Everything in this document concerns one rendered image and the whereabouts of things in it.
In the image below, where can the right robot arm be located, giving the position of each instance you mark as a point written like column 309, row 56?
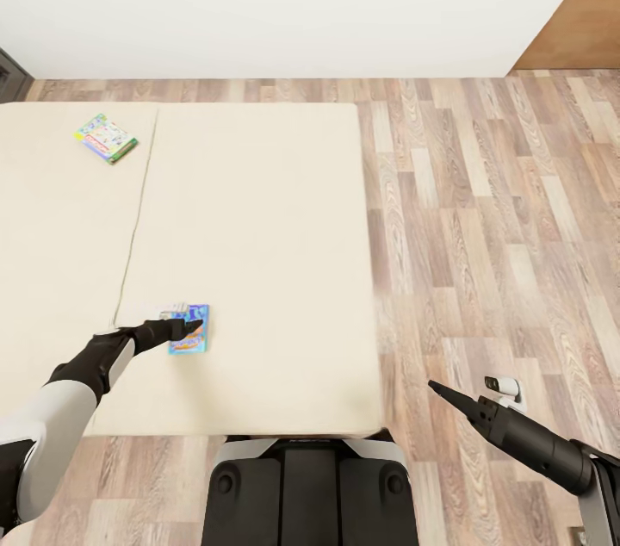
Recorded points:
column 578, row 467

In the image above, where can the sliding door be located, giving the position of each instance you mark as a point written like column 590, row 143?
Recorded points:
column 581, row 34

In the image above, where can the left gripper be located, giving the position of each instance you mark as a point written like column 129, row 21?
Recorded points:
column 171, row 329

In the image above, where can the board game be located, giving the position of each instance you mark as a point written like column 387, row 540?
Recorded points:
column 105, row 138
column 196, row 342

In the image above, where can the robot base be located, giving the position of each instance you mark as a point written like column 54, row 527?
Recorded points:
column 310, row 491

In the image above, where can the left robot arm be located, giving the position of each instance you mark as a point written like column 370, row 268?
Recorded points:
column 38, row 439

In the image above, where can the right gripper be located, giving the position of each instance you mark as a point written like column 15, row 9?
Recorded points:
column 506, row 428

